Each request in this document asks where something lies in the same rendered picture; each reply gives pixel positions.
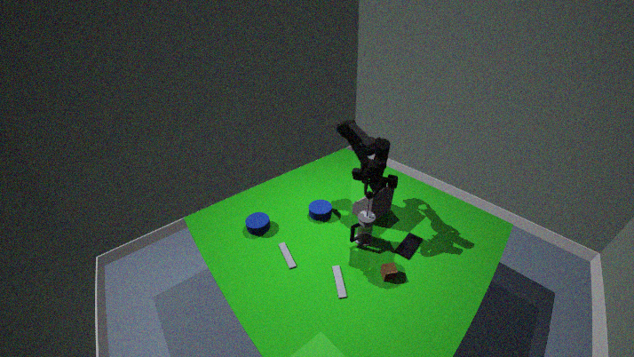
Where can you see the brown cube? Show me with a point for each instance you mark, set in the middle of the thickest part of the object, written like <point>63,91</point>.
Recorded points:
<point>388,271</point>

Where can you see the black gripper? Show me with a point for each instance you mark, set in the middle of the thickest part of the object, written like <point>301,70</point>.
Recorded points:
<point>364,177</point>

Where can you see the pale lavender flat bar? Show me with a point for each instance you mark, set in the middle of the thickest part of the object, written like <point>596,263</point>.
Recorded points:
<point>339,282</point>
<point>288,258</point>

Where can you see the blue short cylinder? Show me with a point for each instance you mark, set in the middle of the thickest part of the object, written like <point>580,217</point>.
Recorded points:
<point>257,223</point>
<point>320,210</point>

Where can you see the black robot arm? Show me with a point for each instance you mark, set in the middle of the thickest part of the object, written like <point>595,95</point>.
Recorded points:
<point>351,131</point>

